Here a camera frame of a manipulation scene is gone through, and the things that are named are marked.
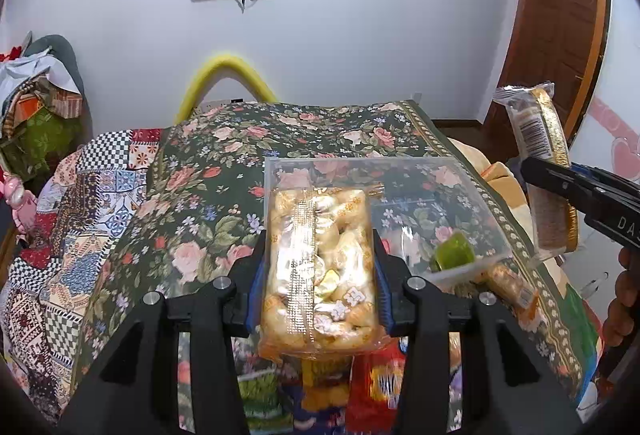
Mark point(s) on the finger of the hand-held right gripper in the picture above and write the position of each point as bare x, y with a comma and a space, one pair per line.
550, 180
590, 172

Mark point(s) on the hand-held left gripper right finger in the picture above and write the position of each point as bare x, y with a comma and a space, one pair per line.
387, 300

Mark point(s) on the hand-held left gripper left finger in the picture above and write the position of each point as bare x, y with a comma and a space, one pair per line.
257, 295

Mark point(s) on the gold-edged cake packet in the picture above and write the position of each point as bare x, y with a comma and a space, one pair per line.
540, 125

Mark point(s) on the clear biscuit packet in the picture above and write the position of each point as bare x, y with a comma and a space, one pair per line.
320, 265

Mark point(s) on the red snack packet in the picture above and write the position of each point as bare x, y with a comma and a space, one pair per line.
375, 390

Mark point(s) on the yellow snack packet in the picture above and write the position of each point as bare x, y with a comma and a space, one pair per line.
325, 380

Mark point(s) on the clear plastic container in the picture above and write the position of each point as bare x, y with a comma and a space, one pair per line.
425, 195

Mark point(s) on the person's right hand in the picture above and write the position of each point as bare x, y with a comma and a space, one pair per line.
629, 275

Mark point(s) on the cream cartoon quilt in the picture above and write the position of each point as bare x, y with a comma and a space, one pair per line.
505, 180

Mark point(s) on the white wardrobe door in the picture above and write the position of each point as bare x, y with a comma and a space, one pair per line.
625, 105

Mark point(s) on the green jelly cup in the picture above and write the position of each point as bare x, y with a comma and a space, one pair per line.
452, 255

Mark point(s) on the floral blanket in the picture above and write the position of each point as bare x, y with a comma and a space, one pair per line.
200, 215

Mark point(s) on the green snack packet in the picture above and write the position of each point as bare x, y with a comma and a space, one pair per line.
265, 395

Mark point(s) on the orange snack packet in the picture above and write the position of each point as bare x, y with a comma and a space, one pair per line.
510, 285

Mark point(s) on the brown wooden door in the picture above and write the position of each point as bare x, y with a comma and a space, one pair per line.
550, 30

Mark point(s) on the patchwork quilt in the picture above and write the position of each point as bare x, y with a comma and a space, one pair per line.
65, 240

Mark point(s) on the yellow foam tube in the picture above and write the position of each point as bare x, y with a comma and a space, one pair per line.
220, 62

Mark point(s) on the pink toy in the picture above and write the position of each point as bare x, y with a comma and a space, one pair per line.
17, 200

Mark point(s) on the pile of clothes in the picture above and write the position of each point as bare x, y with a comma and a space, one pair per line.
40, 115

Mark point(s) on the grey chair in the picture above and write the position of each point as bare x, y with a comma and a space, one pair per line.
62, 50

